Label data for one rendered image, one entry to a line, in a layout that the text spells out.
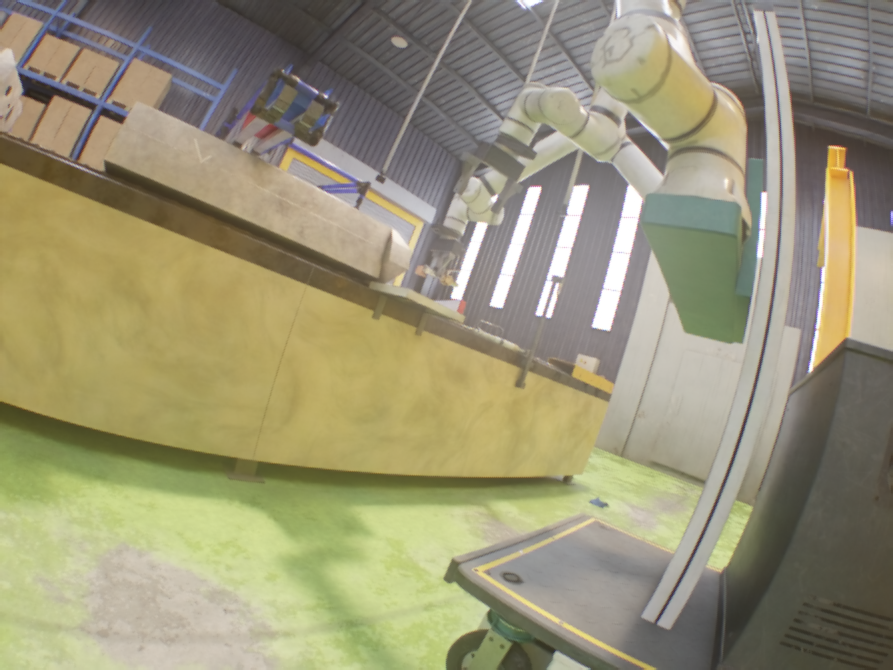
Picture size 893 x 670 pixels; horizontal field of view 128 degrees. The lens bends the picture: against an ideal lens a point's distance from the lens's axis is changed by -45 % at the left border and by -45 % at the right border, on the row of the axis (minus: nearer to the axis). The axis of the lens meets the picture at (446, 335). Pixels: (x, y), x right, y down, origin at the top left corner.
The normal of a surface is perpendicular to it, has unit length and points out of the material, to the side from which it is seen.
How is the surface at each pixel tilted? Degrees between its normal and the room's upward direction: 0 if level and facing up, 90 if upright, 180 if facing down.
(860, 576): 90
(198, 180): 80
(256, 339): 90
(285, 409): 90
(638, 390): 90
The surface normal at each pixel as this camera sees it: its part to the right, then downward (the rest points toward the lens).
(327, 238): 0.70, 0.04
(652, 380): -0.68, -0.27
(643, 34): -0.82, -0.20
